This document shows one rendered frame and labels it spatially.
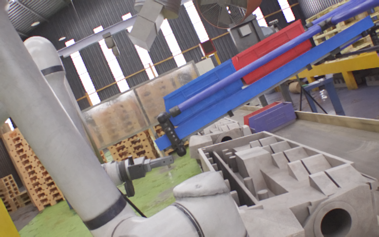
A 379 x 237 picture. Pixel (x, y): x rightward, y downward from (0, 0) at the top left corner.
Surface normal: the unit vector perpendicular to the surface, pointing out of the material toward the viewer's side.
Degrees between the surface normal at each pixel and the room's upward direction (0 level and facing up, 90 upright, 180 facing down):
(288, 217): 30
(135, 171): 90
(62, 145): 92
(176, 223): 48
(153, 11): 90
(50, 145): 94
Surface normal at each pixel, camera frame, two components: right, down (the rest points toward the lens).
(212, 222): 0.52, -0.15
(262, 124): 0.07, 0.07
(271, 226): -0.16, -0.74
